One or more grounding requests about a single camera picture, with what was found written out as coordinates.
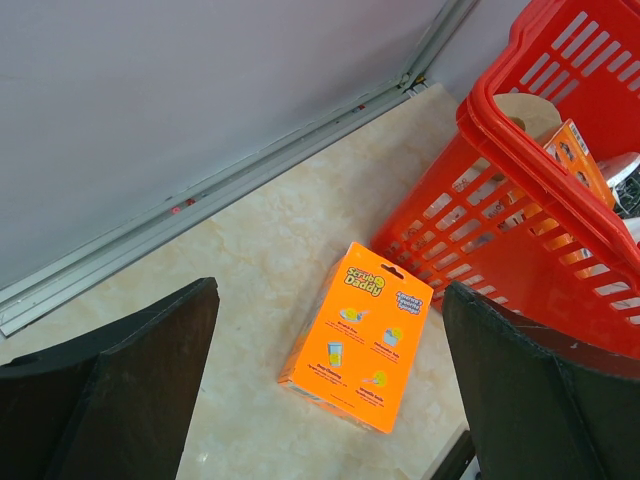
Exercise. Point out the white plastic bag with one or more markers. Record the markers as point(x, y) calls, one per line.
point(621, 174)

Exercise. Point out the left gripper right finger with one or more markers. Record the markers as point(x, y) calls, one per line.
point(540, 404)

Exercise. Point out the brown paper roll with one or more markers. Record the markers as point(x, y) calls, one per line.
point(536, 116)

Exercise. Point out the orange snack box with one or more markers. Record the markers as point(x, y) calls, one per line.
point(566, 145)

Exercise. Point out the red plastic shopping basket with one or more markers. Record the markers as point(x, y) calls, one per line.
point(499, 213)

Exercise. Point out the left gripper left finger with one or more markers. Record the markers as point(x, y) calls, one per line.
point(114, 403)

